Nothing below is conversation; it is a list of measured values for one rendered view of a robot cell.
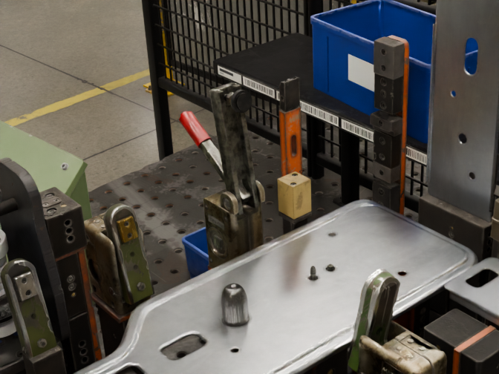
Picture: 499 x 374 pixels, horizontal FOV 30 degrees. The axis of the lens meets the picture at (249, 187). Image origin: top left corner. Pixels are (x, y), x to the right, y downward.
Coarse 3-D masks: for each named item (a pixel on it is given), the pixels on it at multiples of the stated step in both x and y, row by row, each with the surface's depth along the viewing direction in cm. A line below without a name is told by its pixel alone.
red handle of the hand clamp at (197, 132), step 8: (184, 112) 130; (184, 120) 129; (192, 120) 129; (192, 128) 128; (200, 128) 129; (192, 136) 129; (200, 136) 128; (208, 136) 128; (200, 144) 128; (208, 144) 128; (208, 152) 127; (216, 152) 128; (216, 160) 127; (216, 168) 127; (240, 184) 126; (240, 192) 125; (248, 192) 125
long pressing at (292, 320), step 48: (288, 240) 127; (336, 240) 126; (384, 240) 126; (432, 240) 125; (192, 288) 118; (288, 288) 117; (336, 288) 117; (432, 288) 116; (144, 336) 110; (240, 336) 109; (288, 336) 109; (336, 336) 108
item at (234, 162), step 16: (224, 96) 120; (240, 96) 117; (224, 112) 119; (240, 112) 118; (224, 128) 120; (240, 128) 122; (224, 144) 121; (240, 144) 123; (224, 160) 123; (240, 160) 124; (224, 176) 124; (240, 176) 125; (256, 192) 126; (240, 208) 124
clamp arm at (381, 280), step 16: (384, 272) 98; (368, 288) 98; (384, 288) 98; (368, 304) 99; (384, 304) 99; (368, 320) 100; (384, 320) 101; (352, 336) 103; (368, 336) 101; (384, 336) 104; (352, 352) 104; (352, 368) 106
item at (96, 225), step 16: (96, 224) 120; (96, 240) 118; (96, 256) 120; (112, 256) 117; (96, 272) 123; (112, 272) 118; (96, 288) 124; (112, 288) 119; (96, 304) 127; (112, 304) 122; (128, 304) 121; (112, 320) 124; (112, 336) 126
